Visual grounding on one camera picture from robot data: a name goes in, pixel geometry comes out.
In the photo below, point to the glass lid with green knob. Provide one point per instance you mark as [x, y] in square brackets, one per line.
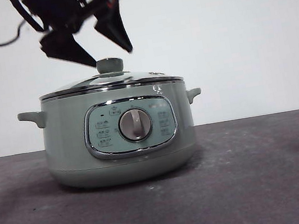
[110, 66]

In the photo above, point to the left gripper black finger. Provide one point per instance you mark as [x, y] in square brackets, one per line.
[116, 26]
[65, 47]

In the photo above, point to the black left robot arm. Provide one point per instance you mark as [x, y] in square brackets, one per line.
[56, 7]

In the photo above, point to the sage green electric cooking pot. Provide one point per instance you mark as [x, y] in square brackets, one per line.
[65, 136]

